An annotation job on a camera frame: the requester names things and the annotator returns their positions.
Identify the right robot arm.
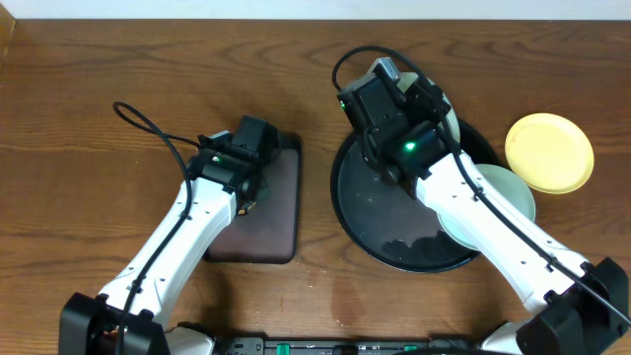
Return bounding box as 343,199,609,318
390,73,630,354

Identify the black round tray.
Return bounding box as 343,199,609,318
330,134,480,273

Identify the black rectangular water tray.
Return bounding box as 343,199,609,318
203,133,302,264

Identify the yellow plate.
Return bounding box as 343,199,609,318
504,112,595,194

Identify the green and orange sponge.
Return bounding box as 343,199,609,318
238,201,256,215

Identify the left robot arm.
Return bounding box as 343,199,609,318
58,149,261,354

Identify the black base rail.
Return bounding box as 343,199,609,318
167,322,494,355

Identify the light blue plate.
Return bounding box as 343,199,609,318
438,164,536,251
396,72,460,143

